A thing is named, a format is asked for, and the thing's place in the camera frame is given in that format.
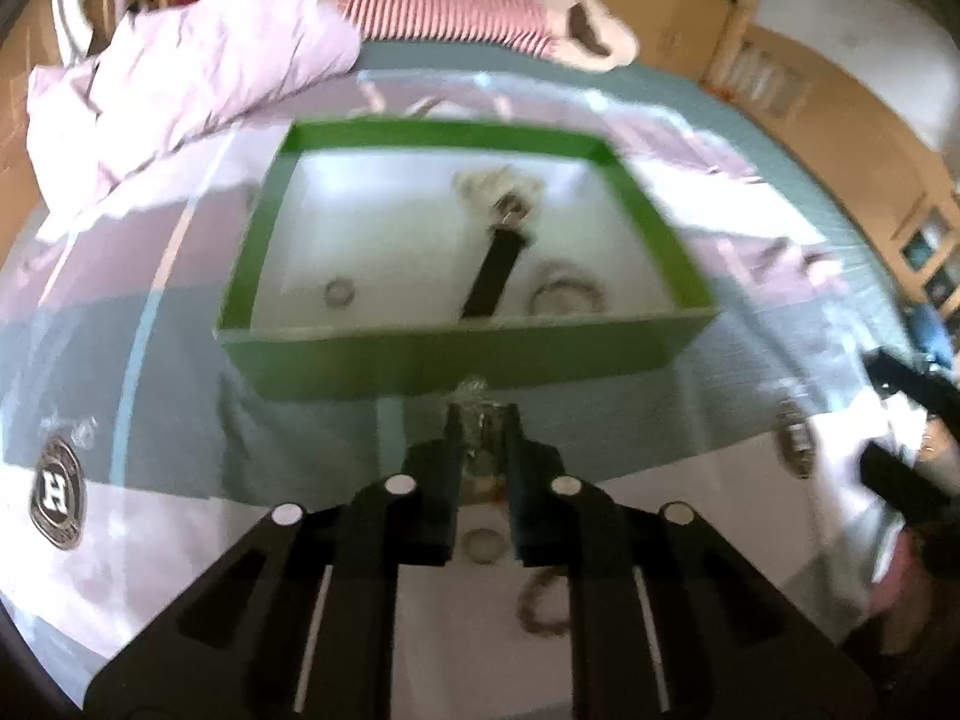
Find green cardboard box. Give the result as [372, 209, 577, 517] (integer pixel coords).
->
[214, 118, 719, 402]

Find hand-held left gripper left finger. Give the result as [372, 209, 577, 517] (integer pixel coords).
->
[82, 405, 463, 720]

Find pink quilt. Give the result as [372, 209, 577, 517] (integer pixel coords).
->
[26, 0, 362, 230]

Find grey white garment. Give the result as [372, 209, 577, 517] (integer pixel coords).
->
[52, 0, 115, 61]

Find white shell necklace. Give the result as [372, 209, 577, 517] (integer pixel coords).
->
[454, 165, 545, 223]

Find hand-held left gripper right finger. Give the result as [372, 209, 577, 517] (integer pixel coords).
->
[504, 403, 878, 720]

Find black wrist watch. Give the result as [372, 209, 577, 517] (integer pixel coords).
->
[459, 195, 538, 320]

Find blue plush toy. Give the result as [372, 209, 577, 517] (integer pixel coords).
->
[904, 304, 960, 373]

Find small silvery brooch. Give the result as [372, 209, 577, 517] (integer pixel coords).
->
[446, 377, 511, 466]

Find brown bead bracelet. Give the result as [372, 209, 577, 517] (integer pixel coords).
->
[516, 574, 571, 635]

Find plaid printed bedsheet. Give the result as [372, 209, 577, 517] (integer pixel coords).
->
[0, 71, 923, 691]

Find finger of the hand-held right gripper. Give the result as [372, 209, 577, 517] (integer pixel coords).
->
[862, 349, 960, 436]
[859, 442, 960, 535]

